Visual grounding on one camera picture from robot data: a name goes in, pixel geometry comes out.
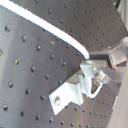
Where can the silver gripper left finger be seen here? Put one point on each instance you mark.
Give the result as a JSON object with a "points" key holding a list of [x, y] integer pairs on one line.
{"points": [[92, 68]]}

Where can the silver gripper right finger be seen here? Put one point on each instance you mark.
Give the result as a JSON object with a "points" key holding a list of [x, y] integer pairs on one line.
{"points": [[113, 55]]}

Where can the silver metal cable clip bracket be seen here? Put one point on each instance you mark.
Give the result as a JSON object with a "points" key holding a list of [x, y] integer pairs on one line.
{"points": [[72, 90]]}

